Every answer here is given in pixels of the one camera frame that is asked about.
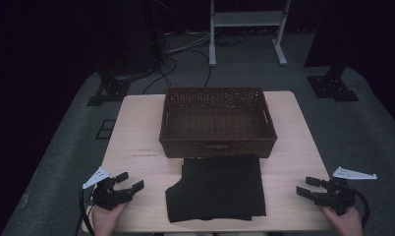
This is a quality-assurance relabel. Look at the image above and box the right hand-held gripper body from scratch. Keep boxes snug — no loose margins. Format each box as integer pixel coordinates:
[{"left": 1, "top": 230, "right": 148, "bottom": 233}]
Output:
[{"left": 313, "top": 166, "right": 378, "bottom": 216}]

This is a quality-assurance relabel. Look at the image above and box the white metal stand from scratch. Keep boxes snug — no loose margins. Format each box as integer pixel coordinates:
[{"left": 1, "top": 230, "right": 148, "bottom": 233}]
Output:
[{"left": 208, "top": 0, "right": 293, "bottom": 68}]

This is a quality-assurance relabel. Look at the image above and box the black stand base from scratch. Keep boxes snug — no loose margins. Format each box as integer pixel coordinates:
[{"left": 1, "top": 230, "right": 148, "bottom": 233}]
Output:
[
  {"left": 85, "top": 69, "right": 151, "bottom": 107},
  {"left": 306, "top": 64, "right": 361, "bottom": 103}
]

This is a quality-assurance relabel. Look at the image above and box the black cloth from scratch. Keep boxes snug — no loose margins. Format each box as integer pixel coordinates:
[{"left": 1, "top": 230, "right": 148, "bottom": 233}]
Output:
[{"left": 164, "top": 153, "right": 267, "bottom": 224}]

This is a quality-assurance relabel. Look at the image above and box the white floor cable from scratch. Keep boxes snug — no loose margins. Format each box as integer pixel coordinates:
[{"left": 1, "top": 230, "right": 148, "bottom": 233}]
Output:
[{"left": 164, "top": 30, "right": 213, "bottom": 56}]

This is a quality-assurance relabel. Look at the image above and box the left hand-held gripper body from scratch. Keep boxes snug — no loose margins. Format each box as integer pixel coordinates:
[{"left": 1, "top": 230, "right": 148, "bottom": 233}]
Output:
[{"left": 82, "top": 166, "right": 135, "bottom": 211}]

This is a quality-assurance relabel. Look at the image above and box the person's left hand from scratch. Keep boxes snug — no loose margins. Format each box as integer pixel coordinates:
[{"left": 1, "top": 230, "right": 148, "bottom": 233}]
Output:
[{"left": 91, "top": 202, "right": 130, "bottom": 236}]

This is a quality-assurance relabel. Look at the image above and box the person's right hand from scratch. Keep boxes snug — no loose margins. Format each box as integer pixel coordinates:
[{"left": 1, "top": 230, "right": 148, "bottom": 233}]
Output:
[{"left": 318, "top": 206, "right": 365, "bottom": 236}]

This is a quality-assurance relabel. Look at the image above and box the black floor cable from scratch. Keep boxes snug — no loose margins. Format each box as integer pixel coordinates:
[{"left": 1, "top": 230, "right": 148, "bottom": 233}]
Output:
[{"left": 141, "top": 48, "right": 213, "bottom": 96}]

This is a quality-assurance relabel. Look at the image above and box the brown woven basket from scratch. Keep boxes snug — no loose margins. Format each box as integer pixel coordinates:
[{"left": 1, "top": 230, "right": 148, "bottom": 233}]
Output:
[{"left": 158, "top": 87, "right": 278, "bottom": 159}]

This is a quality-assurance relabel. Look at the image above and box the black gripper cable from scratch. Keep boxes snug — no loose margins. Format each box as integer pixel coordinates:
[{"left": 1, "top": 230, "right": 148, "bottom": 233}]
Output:
[
  {"left": 354, "top": 191, "right": 371, "bottom": 229},
  {"left": 74, "top": 188, "right": 95, "bottom": 236}
]

